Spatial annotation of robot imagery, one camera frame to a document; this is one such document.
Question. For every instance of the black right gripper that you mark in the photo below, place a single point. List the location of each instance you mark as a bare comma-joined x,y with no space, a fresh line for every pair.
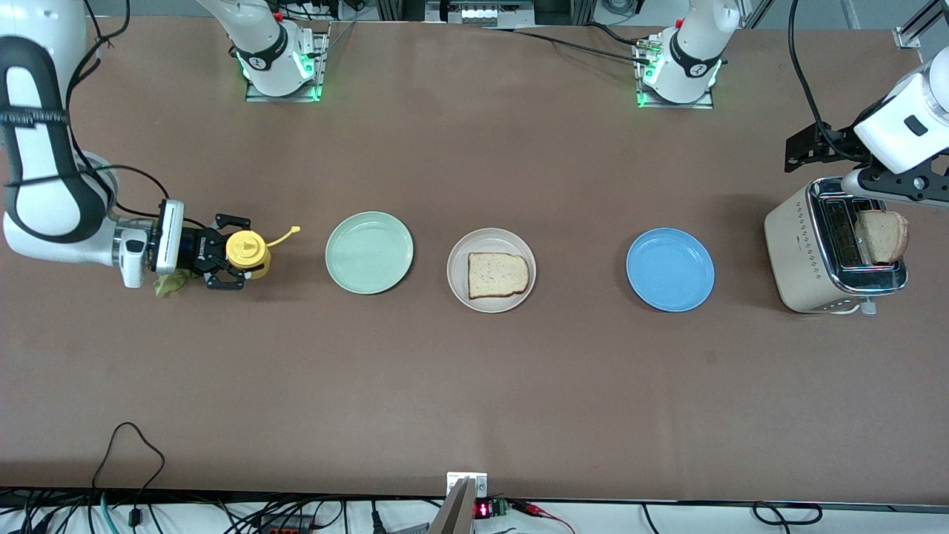
197,248

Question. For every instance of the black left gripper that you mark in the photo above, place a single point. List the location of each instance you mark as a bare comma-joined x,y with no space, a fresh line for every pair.
832,143

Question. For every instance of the yellow squeeze bottle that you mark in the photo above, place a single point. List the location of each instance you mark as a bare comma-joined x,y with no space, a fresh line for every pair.
246,251

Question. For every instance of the green lettuce leaf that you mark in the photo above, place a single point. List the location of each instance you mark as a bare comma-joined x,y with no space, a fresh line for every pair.
170,283

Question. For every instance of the toasted bread slice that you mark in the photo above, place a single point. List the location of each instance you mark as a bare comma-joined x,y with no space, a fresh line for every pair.
498,276
882,237

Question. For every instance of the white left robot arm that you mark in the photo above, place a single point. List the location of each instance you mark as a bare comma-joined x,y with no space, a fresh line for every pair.
904,119

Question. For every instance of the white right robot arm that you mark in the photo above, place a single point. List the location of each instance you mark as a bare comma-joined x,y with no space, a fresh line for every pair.
59,237

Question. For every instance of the mint green plate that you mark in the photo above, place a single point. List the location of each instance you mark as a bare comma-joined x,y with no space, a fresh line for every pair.
369,252

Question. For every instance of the blue plate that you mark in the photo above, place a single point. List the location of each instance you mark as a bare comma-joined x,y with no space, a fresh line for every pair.
670,270

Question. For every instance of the beige plate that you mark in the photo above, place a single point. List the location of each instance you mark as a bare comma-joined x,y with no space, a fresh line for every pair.
489,239

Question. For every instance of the beige chrome toaster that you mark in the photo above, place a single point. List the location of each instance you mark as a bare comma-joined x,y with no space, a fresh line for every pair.
801,252

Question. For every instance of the metal device with lights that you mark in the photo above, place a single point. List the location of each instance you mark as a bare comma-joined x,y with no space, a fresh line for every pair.
482,13

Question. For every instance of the red LED display module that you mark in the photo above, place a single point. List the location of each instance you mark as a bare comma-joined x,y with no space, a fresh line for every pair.
489,509

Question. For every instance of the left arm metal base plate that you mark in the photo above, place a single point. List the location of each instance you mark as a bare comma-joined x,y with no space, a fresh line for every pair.
708,104

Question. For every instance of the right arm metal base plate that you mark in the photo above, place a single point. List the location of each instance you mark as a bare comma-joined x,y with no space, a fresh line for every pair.
319,74

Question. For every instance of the metal post base bracket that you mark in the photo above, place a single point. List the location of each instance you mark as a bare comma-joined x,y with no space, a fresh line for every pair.
480,483

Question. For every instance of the aluminium extrusion post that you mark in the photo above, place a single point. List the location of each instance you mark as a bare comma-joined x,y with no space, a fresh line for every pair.
456,512

